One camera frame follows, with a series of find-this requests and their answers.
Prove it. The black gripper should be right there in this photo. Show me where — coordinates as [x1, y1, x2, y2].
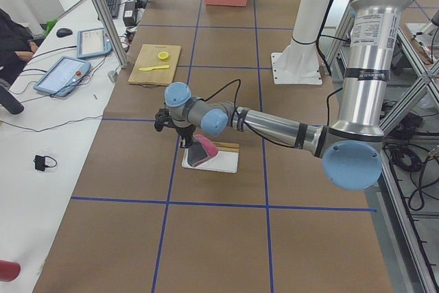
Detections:
[176, 124, 196, 148]

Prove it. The grey and pink cloth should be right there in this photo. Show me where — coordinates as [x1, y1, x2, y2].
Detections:
[187, 134, 218, 167]

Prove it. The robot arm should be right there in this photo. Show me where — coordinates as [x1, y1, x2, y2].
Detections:
[155, 0, 413, 190]

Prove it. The white rectangular tray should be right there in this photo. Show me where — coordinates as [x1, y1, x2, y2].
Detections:
[182, 151, 239, 173]

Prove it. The yellow plastic knife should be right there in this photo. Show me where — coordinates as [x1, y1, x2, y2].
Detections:
[139, 65, 170, 72]

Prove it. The yellow lemon slice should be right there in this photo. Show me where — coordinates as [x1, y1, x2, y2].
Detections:
[157, 51, 170, 61]

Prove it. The bamboo cutting board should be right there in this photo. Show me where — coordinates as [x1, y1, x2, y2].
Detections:
[128, 44, 181, 86]

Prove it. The far teach pendant tablet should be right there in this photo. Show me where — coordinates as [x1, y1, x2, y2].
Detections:
[77, 28, 112, 59]

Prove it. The teach pendant tablet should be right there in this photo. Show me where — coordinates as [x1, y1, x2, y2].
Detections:
[34, 56, 91, 97]
[77, 28, 112, 59]

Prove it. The near teach pendant tablet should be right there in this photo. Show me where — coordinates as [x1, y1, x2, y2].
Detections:
[34, 56, 91, 97]

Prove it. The black power adapter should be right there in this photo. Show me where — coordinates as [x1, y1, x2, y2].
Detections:
[123, 1, 137, 27]

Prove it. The small black clip device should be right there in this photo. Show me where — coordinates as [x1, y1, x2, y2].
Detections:
[34, 155, 58, 172]

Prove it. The black computer mouse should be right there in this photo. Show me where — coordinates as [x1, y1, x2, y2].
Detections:
[56, 28, 73, 38]

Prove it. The seated person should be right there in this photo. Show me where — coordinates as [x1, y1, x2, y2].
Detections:
[1, 10, 38, 85]

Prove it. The red bottle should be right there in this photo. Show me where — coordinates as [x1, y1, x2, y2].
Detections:
[0, 259, 21, 282]

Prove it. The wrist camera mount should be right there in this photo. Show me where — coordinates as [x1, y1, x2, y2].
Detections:
[154, 108, 175, 132]

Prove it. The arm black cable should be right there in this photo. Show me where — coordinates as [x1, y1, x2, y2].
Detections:
[202, 79, 344, 148]

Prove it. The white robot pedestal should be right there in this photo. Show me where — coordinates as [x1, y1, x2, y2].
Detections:
[271, 0, 330, 85]

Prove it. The aluminium frame post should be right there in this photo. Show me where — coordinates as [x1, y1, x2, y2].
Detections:
[92, 0, 128, 69]

